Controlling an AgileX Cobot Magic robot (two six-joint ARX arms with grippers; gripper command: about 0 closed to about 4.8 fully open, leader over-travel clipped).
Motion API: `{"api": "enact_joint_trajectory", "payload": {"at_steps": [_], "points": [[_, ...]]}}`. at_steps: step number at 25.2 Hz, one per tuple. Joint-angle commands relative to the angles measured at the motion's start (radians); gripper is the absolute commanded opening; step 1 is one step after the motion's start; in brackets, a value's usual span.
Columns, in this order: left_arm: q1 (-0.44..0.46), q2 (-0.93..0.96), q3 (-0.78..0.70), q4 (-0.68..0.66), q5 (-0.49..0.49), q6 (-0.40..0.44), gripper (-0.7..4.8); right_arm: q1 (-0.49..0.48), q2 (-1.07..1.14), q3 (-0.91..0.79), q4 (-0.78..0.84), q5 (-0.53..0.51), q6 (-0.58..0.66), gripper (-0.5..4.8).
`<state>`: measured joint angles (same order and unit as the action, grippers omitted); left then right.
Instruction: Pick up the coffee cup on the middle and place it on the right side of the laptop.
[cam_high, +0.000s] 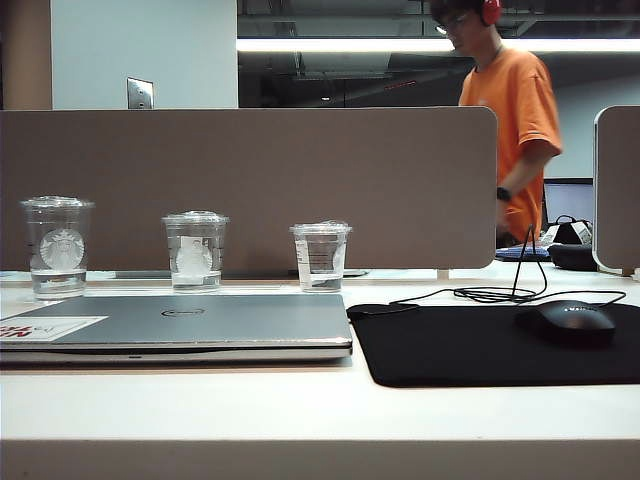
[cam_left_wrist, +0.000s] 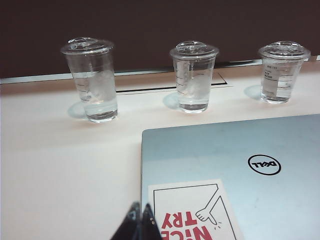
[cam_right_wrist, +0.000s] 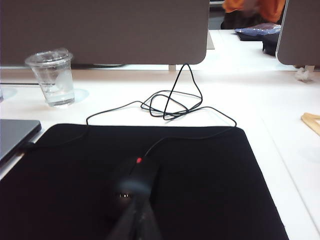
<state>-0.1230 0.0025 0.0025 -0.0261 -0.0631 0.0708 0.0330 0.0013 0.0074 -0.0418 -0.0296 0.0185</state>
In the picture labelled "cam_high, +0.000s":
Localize clear plastic cup white label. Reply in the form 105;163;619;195
160;210;231;294

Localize small clear plastic cup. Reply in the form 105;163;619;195
288;220;353;294

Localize silver closed laptop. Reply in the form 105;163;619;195
0;293;354;366

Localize tall clear plastic logo cup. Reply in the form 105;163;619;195
19;196;96;301

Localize wide brown desk divider panel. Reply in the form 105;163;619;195
0;106;500;274

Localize black mouse pad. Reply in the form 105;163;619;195
345;301;640;389

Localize long ceiling light strip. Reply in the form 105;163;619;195
236;37;640;53

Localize blue keyboard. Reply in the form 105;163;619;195
495;244;551;263

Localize person in orange shirt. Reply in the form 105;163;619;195
430;0;564;247

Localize black bag with tag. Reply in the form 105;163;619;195
549;214;594;246

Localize black oval zip case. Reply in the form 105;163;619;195
547;243;599;272

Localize lit computer monitor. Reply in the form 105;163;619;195
543;178;595;236

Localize black computer mouse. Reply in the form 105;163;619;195
514;299;617;347

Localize red headphones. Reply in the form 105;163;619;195
480;0;503;27

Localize narrow brown desk divider panel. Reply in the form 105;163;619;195
592;104;640;275

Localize black mouse cable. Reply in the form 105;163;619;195
387;224;627;315

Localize metal wall switch plate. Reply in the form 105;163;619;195
126;76;155;110

